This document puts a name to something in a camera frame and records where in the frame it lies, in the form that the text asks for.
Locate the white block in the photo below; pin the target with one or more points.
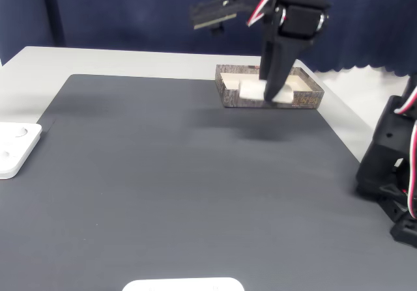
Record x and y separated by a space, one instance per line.
250 90

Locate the bark patterned shallow box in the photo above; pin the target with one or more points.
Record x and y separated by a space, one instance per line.
306 100

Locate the dark blue curtain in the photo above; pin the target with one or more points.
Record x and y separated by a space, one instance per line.
130 14

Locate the dark grey table mat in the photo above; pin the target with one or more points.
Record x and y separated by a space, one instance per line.
163 180

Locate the white control device with knobs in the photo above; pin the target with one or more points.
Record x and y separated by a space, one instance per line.
182 285

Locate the black camera board with mount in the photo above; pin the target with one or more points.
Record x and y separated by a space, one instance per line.
218 12

